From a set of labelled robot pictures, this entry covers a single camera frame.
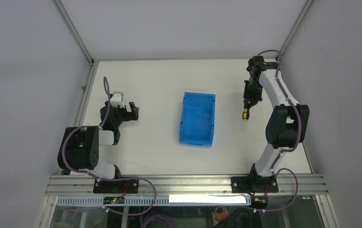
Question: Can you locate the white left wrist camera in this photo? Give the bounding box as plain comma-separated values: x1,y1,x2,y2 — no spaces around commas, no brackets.
110,92,125,108

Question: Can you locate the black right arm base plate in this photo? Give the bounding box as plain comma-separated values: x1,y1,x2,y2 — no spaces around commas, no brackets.
230,176,279,194

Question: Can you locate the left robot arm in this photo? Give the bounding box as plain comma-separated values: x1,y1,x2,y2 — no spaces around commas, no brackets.
57,102,139,193

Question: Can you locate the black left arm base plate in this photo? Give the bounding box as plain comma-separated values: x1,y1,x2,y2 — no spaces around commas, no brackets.
93,180,139,194

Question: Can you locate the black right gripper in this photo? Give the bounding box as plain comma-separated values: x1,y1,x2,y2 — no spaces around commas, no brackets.
243,80,263,109

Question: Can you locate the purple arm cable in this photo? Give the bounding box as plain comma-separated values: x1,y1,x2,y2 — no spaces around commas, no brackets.
61,76,157,217
240,49,302,212

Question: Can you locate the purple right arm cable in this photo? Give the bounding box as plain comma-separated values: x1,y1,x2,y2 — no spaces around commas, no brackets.
240,49,302,212

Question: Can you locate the orange object below table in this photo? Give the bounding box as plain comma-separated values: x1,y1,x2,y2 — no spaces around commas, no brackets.
212,206,234,225

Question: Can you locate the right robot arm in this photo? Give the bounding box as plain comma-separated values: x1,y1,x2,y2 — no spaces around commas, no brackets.
242,55,310,192

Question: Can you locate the yellow black screwdriver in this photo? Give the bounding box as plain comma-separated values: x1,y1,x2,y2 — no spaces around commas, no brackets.
242,108,249,122

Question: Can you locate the blue plastic bin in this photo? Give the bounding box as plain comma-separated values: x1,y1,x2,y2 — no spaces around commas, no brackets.
179,92,216,147

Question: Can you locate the aluminium front rail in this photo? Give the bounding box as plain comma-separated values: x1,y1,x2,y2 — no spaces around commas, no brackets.
45,174,329,196

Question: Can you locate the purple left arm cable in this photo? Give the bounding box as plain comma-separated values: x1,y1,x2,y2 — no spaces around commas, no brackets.
61,76,157,217

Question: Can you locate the white slotted cable duct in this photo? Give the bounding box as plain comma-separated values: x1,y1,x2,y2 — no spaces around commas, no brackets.
57,194,251,207

